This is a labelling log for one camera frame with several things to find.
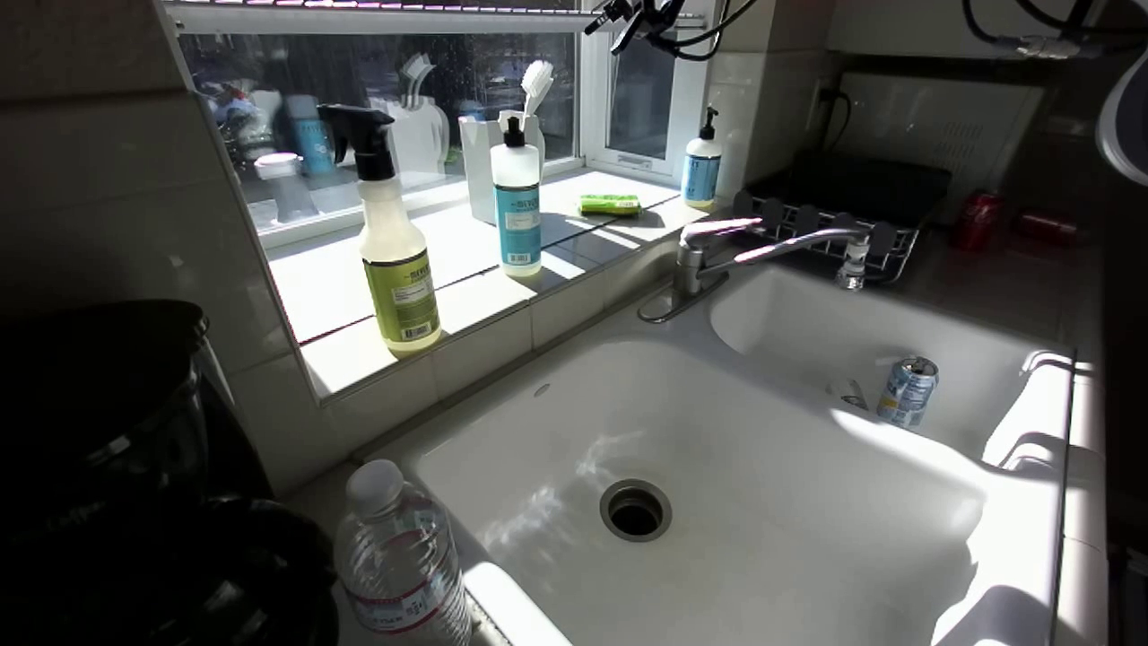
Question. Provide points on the black coffee maker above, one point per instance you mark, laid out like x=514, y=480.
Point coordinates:
x=134, y=507

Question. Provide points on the blue white soda can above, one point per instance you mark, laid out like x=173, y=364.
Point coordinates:
x=909, y=390

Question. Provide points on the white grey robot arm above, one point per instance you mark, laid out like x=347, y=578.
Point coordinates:
x=1119, y=128

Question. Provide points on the white double basin sink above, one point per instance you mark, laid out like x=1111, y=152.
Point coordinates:
x=796, y=514

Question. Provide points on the green label spray bottle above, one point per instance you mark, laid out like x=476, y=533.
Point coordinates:
x=393, y=250

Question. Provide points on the chrome sink faucet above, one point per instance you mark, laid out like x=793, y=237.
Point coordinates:
x=698, y=271

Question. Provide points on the teal label soap bottle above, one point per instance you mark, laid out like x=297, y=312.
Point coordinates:
x=514, y=177

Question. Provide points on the green sponge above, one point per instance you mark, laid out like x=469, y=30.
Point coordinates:
x=611, y=206

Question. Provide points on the clear plastic water bottle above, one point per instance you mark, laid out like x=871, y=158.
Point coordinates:
x=396, y=562

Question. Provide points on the white soap pump bottle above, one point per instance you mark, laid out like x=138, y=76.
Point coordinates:
x=702, y=165

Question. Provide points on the white mug with brush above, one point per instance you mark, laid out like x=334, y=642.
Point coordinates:
x=482, y=135

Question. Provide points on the metal dish drying rack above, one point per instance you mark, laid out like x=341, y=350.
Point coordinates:
x=823, y=188

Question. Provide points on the left basin drain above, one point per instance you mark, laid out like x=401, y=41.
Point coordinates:
x=637, y=512

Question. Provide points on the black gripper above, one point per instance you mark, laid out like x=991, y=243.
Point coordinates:
x=646, y=20

